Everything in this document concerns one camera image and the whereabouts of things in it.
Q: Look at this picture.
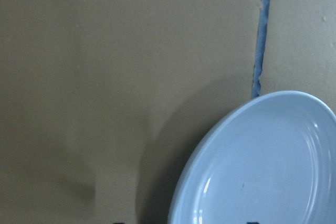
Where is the blue round plate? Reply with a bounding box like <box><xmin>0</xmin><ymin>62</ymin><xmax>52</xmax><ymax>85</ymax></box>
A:
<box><xmin>167</xmin><ymin>91</ymin><xmax>335</xmax><ymax>223</ymax></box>

